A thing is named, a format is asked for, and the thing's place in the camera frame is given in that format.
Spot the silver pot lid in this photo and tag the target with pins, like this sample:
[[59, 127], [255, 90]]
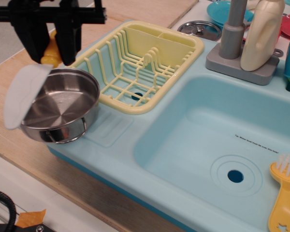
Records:
[[202, 29]]

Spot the yellow dish drying rack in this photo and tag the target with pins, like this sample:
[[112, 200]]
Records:
[[137, 63]]

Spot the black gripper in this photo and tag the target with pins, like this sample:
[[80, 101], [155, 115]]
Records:
[[35, 38]]

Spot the cream detergent bottle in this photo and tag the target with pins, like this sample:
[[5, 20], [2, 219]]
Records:
[[263, 34]]

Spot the orange tape piece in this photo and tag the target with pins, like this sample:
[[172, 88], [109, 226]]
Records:
[[29, 219]]

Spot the yellow dish brush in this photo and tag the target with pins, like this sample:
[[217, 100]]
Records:
[[279, 219]]

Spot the light blue toy sink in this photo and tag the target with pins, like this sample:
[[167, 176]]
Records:
[[201, 156]]

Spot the yellow handled toy knife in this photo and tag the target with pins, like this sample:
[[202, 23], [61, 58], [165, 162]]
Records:
[[27, 83]]

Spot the grey toy faucet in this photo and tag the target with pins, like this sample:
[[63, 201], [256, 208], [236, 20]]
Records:
[[225, 56]]

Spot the stainless steel pot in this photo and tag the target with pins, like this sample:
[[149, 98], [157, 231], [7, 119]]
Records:
[[65, 107]]

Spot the grey ring washer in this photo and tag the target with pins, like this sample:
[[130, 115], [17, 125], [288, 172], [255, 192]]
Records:
[[277, 52]]

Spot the wooden board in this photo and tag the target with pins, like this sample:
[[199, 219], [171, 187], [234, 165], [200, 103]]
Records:
[[36, 180]]

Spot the teal plastic plate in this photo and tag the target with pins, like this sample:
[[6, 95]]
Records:
[[220, 12]]

